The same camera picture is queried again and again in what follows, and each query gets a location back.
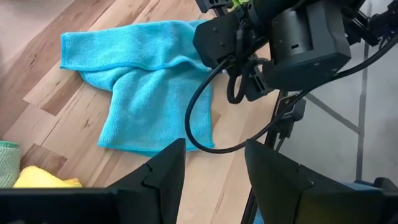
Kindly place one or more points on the sage green microfiber towel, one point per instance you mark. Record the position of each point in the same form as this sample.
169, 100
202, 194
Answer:
8, 165

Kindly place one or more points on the yellow microfiber towel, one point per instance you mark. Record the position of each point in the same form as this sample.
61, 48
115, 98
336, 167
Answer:
43, 179

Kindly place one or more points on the blue microfiber towel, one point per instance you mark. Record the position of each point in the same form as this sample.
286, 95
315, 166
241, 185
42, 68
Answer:
149, 87

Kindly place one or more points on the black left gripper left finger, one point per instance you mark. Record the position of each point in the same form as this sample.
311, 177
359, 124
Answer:
155, 186

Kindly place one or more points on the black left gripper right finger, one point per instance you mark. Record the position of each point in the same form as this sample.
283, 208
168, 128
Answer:
295, 193

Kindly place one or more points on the small black table-edge camera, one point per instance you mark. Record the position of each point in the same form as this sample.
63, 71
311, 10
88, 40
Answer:
295, 113

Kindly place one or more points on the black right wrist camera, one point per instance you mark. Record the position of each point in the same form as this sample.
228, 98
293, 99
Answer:
217, 39

